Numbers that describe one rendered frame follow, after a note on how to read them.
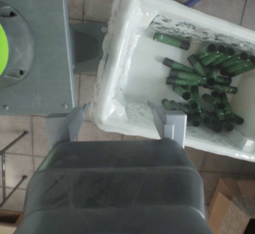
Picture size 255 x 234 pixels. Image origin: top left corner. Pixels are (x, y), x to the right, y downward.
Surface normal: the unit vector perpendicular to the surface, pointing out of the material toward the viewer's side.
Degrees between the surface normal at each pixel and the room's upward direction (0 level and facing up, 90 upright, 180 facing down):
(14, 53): 81
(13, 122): 0
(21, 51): 69
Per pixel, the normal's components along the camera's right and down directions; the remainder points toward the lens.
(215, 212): -0.90, -0.01
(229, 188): 0.15, -0.95
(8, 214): 0.02, 0.29
